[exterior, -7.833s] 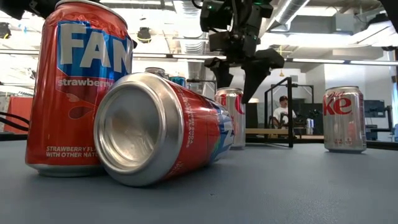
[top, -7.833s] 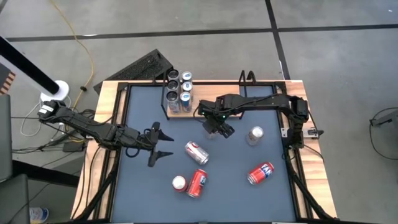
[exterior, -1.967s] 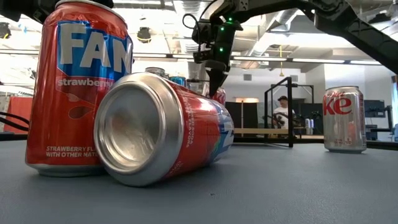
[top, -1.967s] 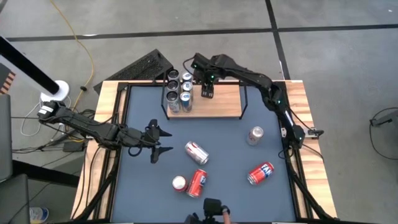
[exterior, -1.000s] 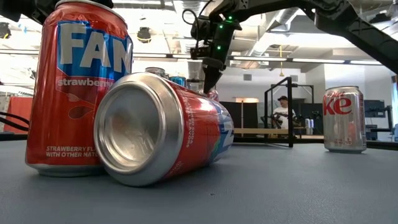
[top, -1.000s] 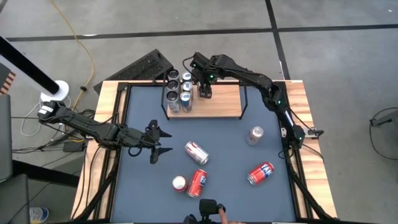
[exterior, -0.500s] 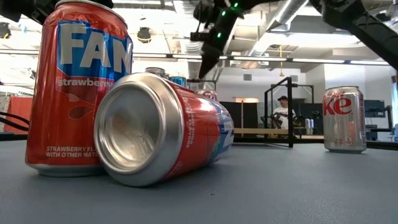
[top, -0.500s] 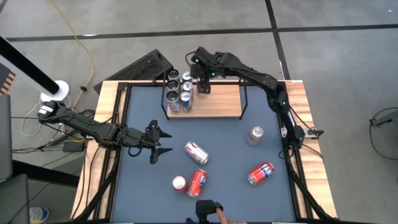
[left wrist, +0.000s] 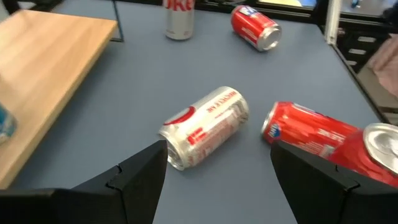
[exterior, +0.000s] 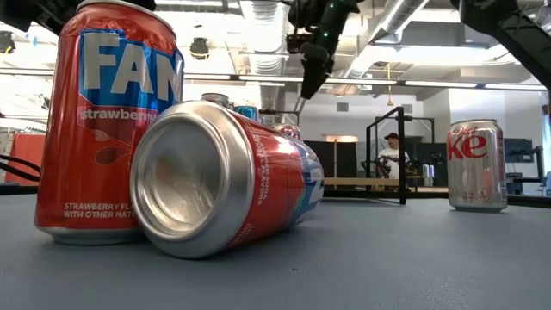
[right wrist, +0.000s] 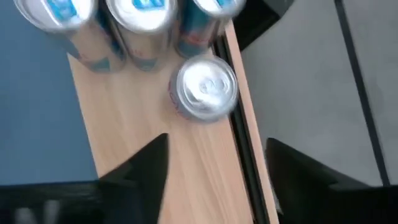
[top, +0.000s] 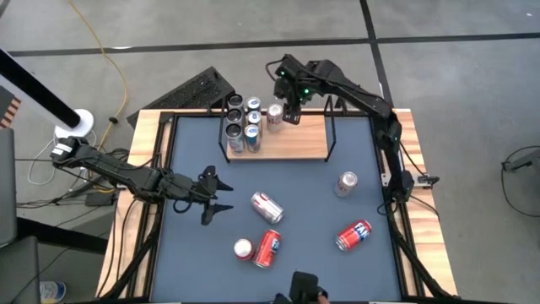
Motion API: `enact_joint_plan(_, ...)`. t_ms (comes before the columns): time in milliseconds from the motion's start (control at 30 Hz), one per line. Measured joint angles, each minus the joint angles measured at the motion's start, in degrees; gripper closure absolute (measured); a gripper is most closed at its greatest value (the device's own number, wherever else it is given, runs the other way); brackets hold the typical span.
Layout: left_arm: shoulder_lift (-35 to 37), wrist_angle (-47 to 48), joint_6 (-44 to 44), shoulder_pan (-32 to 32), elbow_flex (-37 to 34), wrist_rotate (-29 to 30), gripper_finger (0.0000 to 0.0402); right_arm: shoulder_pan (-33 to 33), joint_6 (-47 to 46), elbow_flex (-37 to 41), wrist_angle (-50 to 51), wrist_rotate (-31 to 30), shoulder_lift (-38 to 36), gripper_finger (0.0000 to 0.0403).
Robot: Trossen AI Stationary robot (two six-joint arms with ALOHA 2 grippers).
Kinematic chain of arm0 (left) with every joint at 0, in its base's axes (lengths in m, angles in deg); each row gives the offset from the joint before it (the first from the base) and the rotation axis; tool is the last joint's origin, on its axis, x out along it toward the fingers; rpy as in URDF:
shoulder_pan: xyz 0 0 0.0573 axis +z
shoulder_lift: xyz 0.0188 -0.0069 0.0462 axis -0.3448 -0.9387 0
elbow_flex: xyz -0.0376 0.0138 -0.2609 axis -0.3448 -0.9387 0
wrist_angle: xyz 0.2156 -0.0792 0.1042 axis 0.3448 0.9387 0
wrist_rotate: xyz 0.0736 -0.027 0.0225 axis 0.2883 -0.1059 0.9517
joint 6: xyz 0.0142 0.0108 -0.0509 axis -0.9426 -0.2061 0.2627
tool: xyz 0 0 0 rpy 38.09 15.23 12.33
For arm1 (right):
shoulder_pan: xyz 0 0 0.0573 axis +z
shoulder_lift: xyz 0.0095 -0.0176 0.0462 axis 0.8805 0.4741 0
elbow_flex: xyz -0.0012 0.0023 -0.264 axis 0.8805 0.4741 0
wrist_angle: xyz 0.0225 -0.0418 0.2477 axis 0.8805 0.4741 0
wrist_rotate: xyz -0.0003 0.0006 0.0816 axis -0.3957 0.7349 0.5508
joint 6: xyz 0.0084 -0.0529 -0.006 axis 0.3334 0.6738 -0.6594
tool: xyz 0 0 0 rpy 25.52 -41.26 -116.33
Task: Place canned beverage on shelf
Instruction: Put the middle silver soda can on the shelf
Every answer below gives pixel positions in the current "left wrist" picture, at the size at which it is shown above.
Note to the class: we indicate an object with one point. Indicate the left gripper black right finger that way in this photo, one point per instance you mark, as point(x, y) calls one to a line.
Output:
point(311, 193)

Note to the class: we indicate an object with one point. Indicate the person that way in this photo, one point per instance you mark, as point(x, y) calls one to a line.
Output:
point(387, 68)

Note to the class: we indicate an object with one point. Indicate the silver Diet Coke can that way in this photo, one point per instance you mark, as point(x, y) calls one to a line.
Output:
point(178, 21)
point(205, 124)

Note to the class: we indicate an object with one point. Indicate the white plastic strip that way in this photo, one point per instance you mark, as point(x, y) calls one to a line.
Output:
point(332, 21)

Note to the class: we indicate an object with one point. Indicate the red Fanta strawberry can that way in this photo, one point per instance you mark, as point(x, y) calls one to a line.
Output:
point(308, 130)
point(357, 155)
point(253, 26)

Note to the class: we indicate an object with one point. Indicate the blue silver Red Bull can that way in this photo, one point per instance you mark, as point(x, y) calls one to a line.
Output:
point(4, 124)

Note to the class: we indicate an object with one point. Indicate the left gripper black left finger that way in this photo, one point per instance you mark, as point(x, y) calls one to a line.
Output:
point(136, 186)

